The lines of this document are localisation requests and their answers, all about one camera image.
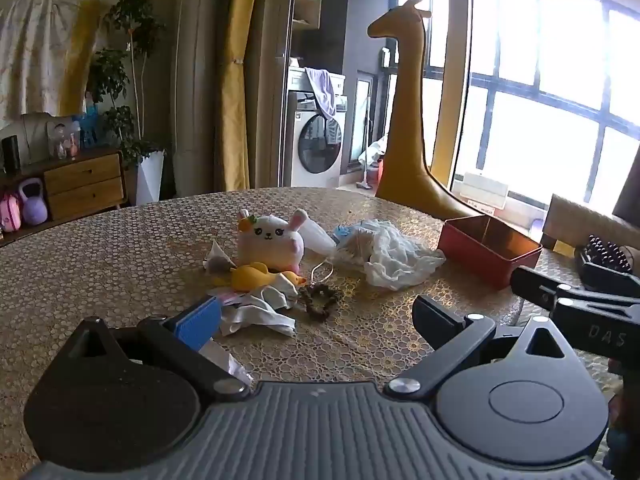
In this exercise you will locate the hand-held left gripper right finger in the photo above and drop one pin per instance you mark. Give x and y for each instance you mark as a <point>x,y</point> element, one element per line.
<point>435,325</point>

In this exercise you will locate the green potted tree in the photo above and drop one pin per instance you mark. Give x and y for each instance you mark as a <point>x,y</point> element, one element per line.
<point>112,75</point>

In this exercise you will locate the black speaker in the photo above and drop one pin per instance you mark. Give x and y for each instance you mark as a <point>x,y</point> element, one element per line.
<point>10,155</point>

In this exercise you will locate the yellow rubber duck toy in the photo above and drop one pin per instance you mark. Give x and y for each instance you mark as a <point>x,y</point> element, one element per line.
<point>250,276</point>

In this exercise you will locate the white face mask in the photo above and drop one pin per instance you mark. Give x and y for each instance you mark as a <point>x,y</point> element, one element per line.
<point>317,235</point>

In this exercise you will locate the wooden drawer cabinet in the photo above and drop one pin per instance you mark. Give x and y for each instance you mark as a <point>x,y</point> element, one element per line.
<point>82,187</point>

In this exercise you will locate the yellow giraffe chair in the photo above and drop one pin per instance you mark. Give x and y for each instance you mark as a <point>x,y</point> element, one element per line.
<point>410,125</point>

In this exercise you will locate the white planter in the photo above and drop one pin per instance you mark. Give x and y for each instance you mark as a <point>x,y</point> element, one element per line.
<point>150,177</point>

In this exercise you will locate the purple kettlebell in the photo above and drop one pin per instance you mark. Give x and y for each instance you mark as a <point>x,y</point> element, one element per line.
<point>32,205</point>

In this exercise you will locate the yellow curtain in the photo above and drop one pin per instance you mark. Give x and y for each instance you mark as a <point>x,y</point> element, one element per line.
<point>235,85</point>
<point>450,135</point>

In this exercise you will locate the black massage brush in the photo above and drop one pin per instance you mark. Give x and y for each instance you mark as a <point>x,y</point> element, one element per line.
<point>605,255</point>

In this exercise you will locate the covered standing air conditioner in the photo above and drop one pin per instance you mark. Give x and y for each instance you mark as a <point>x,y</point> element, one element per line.
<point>195,85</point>

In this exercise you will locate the red tin box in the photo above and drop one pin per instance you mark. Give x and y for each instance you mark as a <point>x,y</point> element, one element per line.
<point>480,260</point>

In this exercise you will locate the clear plastic wrapper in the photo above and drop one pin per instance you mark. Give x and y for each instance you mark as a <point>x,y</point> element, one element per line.
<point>227,360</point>

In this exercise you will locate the purple cloth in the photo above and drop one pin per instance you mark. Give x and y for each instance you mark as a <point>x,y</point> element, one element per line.
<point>322,90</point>

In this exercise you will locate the chair with beige cover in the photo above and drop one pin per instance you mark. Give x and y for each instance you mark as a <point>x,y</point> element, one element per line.
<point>575,215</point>

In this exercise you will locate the white pink rabbit plush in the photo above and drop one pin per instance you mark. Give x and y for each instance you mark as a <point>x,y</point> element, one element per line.
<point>270,240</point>

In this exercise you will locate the cartoon figure picture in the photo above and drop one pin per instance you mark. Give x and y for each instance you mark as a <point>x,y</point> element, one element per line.
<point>62,137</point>

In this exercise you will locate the pink toy case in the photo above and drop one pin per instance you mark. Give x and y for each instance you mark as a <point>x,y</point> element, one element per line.
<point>10,212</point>

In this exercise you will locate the white washing machine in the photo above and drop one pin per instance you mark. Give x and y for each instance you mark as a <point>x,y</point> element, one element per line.
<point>315,150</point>

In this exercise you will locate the blue bottles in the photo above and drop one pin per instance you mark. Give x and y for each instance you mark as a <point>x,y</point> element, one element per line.
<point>90,127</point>

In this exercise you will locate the yellow hanging cloth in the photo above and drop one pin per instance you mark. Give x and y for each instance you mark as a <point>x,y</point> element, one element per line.
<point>80,55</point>

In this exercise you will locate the mop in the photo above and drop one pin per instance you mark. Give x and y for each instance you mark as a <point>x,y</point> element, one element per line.
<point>369,150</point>

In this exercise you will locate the white patterned cover cloth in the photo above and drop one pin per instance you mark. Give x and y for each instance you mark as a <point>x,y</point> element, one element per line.
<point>30,50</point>

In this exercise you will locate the pyramid tea bag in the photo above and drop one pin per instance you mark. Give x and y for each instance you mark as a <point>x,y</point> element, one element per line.
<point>218,260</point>

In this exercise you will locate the blue face mask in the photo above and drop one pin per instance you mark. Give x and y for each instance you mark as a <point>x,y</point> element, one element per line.
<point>345,234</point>

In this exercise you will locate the white panel heater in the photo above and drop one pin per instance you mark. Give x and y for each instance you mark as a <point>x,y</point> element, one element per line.
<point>482,187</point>

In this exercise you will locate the white gauze cloth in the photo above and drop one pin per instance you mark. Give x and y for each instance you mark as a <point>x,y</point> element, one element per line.
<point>400,260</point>

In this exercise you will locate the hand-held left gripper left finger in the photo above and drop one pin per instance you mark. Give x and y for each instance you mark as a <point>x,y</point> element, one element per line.
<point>197,322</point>

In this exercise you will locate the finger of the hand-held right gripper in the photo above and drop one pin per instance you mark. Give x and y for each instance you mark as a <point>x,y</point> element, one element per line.
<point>532,285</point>

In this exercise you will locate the large black framed window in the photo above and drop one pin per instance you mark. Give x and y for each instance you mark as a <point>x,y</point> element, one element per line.
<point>550,60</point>

